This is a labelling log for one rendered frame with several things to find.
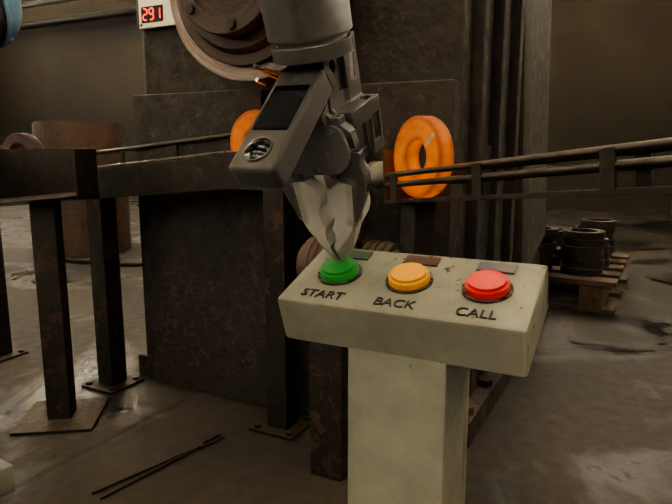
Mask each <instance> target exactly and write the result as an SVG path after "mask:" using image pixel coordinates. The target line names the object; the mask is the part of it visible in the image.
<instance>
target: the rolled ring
mask: <svg viewBox="0 0 672 504"><path fill-rule="evenodd" d="M22 144H23V145H24V146H25V147H26V148H27V149H44V148H43V146H42V144H41V142H40V141H39V140H38V139H37V138H36V137H35V136H33V135H31V134H29V133H14V134H11V135H10V136H8V137H7V139H6V140H5V142H4V144H3V146H2V149H18V148H19V147H20V146H21V145H22Z"/></svg>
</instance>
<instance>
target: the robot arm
mask: <svg viewBox="0 0 672 504"><path fill-rule="evenodd" d="M259 1H260V6H261V14H262V16H263V21H264V26H265V31H266V36H267V41H268V42H269V43H270V44H273V46H272V47H271V52H272V57H273V62H274V64H276V65H281V66H292V65H293V67H294V71H295V72H282V73H281V74H280V75H279V77H278V79H277V81H276V82H275V84H274V86H273V88H272V90H271V91H270V93H269V95H268V97H267V99H266V100H265V102H264V104H263V106H262V108H261V109H260V111H259V113H258V115H257V117H256V118H255V120H254V122H253V124H252V126H251V128H250V129H249V131H248V133H247V135H246V137H245V138H244V140H243V142H242V144H241V146H240V147H239V149H238V151H237V153H236V155H235V156H234V158H233V160H232V162H231V164H230V166H229V169H230V171H231V173H232V174H233V175H234V177H235V178H236V179H237V181H238V182H239V183H240V185H242V186H256V187H273V188H282V189H283V191H284V193H285V195H286V197H287V199H288V200H289V202H290V204H291V205H292V207H293V209H294V210H295V212H296V214H297V215H298V217H299V219H301V220H303V222H304V224H305V225H306V227H307V228H308V230H309V231H310V233H311V234H312V235H313V236H314V237H315V239H316V240H317V241H318V242H319V243H320V244H321V245H322V247H323V248H324V249H325V250H326V251H327V252H328V253H329V254H330V255H331V256H332V257H333V258H334V259H335V260H341V261H344V260H345V259H346V258H347V257H348V255H349V254H350V253H351V251H352V250H353V248H354V246H355V244H356V241H357V238H358V235H359V232H360V228H361V224H362V221H363V220H364V218H365V216H366V214H367V212H368V210H369V208H370V194H369V191H370V185H371V172H370V168H369V166H368V164H367V163H366V162H365V160H364V158H365V157H366V156H368V152H370V151H371V150H372V149H373V153H376V152H378V151H379V150H380V149H381V148H382V147H383V146H384V145H385V144H384V136H383V128H382V120H381V112H380V104H379V96H378V94H363V93H362V90H361V82H360V75H359V68H358V60H357V53H356V46H355V38H354V31H350V29H351V28H352V27H353V24H352V17H351V9H350V2H349V0H259ZM21 20H22V4H21V0H0V48H2V47H5V46H8V45H10V44H11V43H12V42H13V41H14V37H16V36H17V35H18V33H19V30H20V26H21ZM366 99H367V100H366ZM375 112H376V115H377V123H378V130H379V136H378V137H377V138H376V139H375V131H374V124H373V116H372V114H373V113H375ZM323 175H329V177H330V178H331V179H332V180H333V181H337V180H338V179H339V178H340V179H339V182H338V183H337V184H336V185H334V186H333V187H332V188H331V189H328V188H327V187H326V184H325V181H324V177H323ZM333 219H335V220H334V225H333V229H332V223H333ZM333 231H334V232H333ZM334 233H335V235H334Z"/></svg>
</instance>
